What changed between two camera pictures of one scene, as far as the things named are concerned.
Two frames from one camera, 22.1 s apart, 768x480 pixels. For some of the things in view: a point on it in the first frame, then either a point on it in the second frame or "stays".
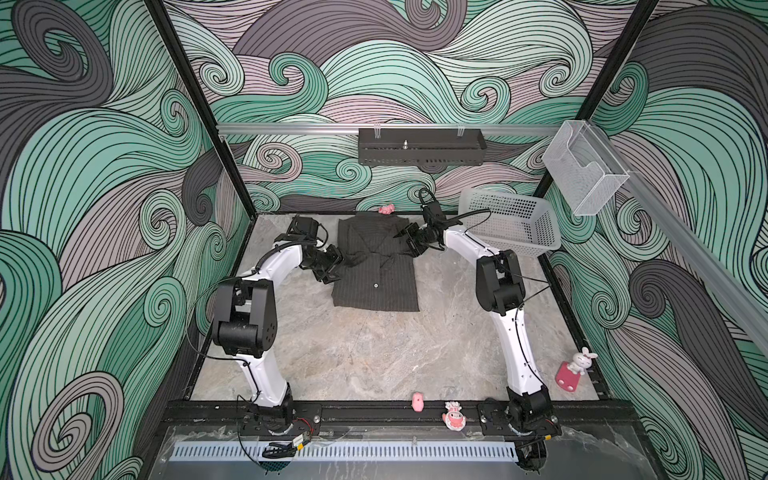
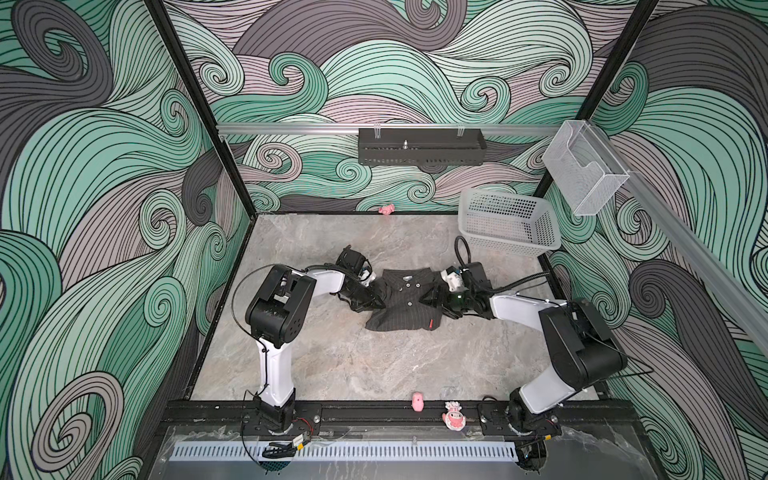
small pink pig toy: [386, 210] stays
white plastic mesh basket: [524, 224] stays
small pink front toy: [418, 401] stays
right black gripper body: [417, 239] to [454, 303]
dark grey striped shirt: [378, 271] to [404, 308]
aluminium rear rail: [389, 127] stays
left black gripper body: [325, 263] to [361, 297]
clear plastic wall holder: [585, 164] stays
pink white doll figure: [454, 418] stays
